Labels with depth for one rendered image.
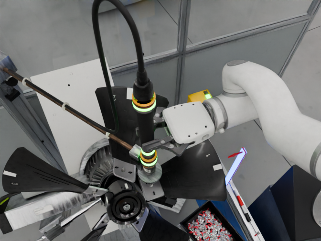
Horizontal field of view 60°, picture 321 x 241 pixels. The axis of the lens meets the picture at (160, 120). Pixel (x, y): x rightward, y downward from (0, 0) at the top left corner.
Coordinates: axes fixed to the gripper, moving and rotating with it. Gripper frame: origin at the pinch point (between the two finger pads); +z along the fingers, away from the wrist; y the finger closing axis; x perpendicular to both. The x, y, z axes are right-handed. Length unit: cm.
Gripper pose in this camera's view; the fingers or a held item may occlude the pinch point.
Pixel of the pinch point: (147, 137)
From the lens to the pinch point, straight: 64.3
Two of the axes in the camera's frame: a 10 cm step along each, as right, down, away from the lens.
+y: -3.6, -7.8, 5.0
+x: 0.0, -5.4, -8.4
